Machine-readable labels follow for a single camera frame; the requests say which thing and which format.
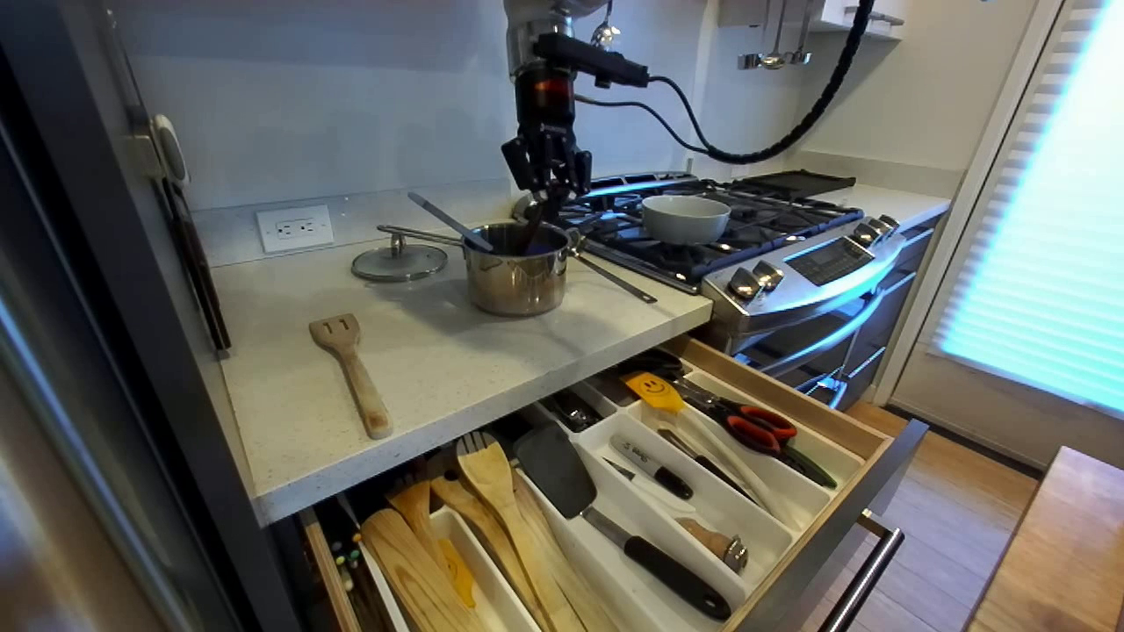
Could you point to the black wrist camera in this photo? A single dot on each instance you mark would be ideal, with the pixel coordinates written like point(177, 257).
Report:
point(584, 59)

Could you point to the silver stove knob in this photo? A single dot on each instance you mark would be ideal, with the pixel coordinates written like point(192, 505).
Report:
point(768, 276)
point(888, 223)
point(740, 284)
point(865, 233)

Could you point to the stainless steel gas stove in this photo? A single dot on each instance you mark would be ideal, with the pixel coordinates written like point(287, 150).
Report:
point(819, 266)

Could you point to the white bowl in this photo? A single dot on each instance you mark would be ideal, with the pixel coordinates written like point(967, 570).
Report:
point(686, 219)

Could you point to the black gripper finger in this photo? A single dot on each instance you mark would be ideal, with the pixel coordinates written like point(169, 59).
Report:
point(523, 170)
point(575, 178)

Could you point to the dark refrigerator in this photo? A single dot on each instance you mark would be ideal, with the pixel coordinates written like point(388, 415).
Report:
point(73, 352)

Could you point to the wooden kitchen drawer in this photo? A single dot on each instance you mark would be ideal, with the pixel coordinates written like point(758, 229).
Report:
point(794, 393)

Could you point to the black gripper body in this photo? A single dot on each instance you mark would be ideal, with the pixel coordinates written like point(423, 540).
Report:
point(547, 106)

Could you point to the wooden slotted spatula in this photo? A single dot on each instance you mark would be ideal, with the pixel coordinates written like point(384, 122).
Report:
point(368, 397)

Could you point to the forked wooden spatula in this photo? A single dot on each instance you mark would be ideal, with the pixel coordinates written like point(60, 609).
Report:
point(488, 467)

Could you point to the hanging steel ladle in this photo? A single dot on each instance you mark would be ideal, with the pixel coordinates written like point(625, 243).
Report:
point(802, 55)
point(774, 55)

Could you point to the white wall outlet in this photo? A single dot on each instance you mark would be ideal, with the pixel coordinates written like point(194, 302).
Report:
point(292, 229)

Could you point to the yellow smiley spatula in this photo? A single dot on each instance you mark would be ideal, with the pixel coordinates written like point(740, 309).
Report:
point(653, 393)

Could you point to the wooden table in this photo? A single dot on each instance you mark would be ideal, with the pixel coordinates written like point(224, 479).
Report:
point(1055, 549)

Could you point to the white window blind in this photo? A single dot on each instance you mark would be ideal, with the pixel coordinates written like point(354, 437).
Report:
point(1040, 233)

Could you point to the orange and black scissors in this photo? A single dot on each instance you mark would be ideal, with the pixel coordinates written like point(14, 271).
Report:
point(759, 431)

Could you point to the glass pot lid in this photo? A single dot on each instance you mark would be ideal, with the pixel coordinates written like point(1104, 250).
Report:
point(398, 266)

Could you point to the black stove griddle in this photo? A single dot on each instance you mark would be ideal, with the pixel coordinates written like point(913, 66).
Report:
point(794, 185)

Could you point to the wooden spoon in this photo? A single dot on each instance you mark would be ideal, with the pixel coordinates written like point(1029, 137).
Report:
point(468, 505)
point(398, 563)

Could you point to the white wall hook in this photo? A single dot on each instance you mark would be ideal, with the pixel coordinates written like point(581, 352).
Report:
point(157, 146)

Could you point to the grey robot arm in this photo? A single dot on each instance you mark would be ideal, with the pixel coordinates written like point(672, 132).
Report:
point(550, 30)

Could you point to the white utensil tray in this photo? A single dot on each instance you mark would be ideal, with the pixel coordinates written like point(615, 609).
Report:
point(768, 532)

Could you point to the black spatula turner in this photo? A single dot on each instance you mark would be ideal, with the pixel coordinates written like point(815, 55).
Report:
point(550, 467)

